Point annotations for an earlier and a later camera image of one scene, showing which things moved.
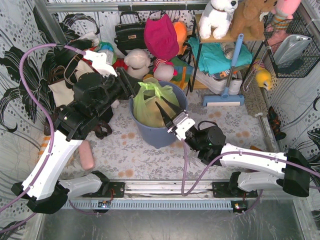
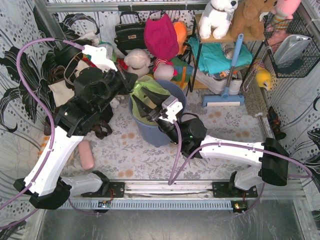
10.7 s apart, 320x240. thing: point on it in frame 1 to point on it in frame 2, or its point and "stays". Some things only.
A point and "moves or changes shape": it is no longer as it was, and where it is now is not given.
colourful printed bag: (107, 47) stays
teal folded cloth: (211, 57) stays
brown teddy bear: (246, 18) stays
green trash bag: (145, 110) moves or changes shape
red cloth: (120, 62) stays
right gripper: (171, 123) to (155, 114)
